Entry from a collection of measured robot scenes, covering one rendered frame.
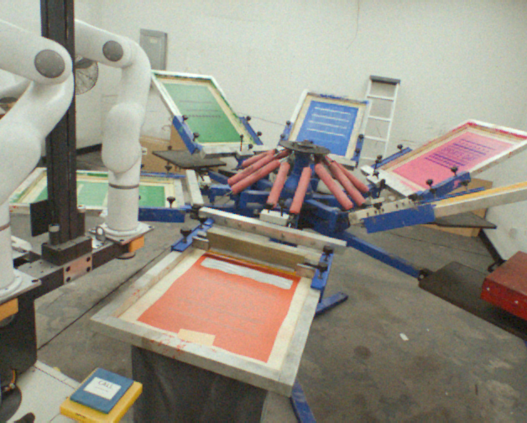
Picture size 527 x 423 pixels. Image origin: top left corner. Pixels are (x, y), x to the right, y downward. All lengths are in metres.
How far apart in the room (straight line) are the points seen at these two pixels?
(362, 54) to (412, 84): 0.73
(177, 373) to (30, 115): 0.82
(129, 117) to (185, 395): 0.85
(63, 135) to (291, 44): 4.73
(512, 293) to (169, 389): 1.21
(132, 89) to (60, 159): 0.29
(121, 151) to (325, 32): 4.62
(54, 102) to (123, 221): 0.51
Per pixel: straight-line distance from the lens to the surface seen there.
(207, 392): 1.34
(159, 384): 1.41
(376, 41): 5.54
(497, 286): 1.69
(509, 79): 5.71
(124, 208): 1.34
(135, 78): 1.26
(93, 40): 1.20
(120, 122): 1.20
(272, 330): 1.29
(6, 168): 0.92
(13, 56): 0.90
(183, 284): 1.46
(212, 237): 1.62
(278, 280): 1.54
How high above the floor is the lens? 1.72
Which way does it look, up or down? 19 degrees down
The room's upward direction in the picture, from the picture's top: 9 degrees clockwise
